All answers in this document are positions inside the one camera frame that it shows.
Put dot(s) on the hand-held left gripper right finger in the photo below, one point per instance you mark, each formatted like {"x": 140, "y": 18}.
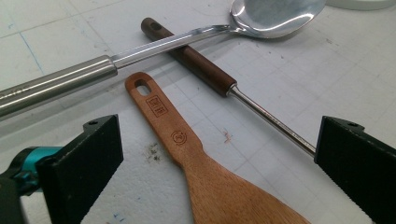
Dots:
{"x": 358, "y": 168}

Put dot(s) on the white foam mat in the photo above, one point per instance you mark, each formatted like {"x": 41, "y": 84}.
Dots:
{"x": 311, "y": 77}

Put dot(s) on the large steel serving spoon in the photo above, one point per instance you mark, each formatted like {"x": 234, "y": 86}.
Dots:
{"x": 62, "y": 77}

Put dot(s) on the wooden spatula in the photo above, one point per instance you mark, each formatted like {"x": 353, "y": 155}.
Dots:
{"x": 218, "y": 186}

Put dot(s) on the white utensil rack stand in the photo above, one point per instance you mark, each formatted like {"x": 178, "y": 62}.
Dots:
{"x": 361, "y": 3}

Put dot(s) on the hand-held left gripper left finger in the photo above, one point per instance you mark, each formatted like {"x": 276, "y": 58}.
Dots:
{"x": 81, "y": 168}

